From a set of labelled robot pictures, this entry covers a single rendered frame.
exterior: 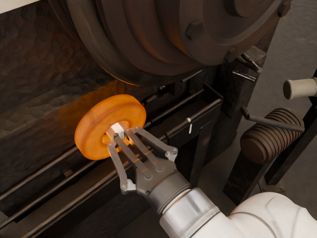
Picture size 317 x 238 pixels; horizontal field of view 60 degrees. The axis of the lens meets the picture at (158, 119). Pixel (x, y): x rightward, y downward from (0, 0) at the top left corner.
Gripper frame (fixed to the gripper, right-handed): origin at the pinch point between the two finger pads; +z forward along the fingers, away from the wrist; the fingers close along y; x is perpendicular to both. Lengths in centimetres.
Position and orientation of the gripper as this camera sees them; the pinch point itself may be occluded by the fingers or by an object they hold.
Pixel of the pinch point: (111, 123)
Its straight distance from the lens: 56.4
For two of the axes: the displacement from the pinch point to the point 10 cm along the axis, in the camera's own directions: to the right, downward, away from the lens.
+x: 0.3, -5.8, -8.1
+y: 7.8, -4.9, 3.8
